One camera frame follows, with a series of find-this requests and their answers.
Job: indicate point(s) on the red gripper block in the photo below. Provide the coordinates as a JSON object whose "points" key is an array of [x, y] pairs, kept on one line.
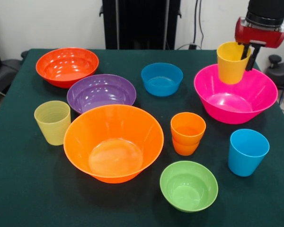
{"points": [[260, 35]]}

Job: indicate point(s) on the yellow plastic cup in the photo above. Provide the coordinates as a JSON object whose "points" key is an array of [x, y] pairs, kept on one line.
{"points": [[230, 68]]}

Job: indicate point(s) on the black office chair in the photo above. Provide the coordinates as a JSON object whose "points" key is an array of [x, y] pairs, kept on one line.
{"points": [[281, 71], [4, 71]]}

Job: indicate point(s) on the large pink plastic bowl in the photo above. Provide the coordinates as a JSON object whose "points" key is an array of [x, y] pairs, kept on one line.
{"points": [[234, 106]]}

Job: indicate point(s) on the small blue plastic bowl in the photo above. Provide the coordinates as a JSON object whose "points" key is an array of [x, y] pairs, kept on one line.
{"points": [[162, 80]]}

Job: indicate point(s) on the orange plastic cup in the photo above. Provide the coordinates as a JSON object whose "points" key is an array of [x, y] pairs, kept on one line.
{"points": [[188, 130], [185, 150]]}

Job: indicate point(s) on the blue plastic cup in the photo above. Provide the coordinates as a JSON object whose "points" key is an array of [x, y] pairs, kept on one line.
{"points": [[247, 158]]}

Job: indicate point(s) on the small green plastic bowl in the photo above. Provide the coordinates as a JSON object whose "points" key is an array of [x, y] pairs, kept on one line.
{"points": [[188, 189]]}

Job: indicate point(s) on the purple plastic bowl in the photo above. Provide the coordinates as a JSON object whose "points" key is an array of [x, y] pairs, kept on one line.
{"points": [[100, 94]]}

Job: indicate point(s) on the large orange plastic bowl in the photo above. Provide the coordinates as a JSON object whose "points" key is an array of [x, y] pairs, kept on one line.
{"points": [[113, 146]]}

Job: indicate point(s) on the red plastic bowl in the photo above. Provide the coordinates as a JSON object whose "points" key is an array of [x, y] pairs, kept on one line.
{"points": [[66, 66]]}

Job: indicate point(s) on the pale yellow-green plastic cup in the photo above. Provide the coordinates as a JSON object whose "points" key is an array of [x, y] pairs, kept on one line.
{"points": [[52, 127]]}

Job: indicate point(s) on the dark green table cloth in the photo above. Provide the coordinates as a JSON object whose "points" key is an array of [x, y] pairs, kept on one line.
{"points": [[26, 177]]}

